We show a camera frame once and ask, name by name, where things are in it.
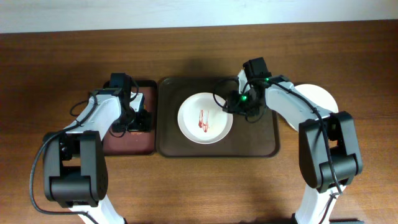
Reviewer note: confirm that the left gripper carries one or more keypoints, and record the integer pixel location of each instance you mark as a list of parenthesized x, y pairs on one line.
[(143, 124)]

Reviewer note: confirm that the white plate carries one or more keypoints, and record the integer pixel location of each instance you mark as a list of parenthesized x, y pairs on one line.
[(317, 99), (202, 120)]

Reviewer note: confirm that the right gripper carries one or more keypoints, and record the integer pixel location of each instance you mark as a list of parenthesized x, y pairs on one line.
[(233, 104)]

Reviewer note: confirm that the green orange sponge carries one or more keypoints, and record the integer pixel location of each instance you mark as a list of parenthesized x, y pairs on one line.
[(139, 132)]

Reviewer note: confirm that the small black red tray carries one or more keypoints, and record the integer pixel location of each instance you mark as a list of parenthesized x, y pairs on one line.
[(114, 144)]

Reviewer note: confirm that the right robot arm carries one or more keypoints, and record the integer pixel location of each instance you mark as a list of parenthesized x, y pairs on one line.
[(328, 149)]

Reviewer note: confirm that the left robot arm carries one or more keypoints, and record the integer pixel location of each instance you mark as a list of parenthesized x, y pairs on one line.
[(75, 172)]

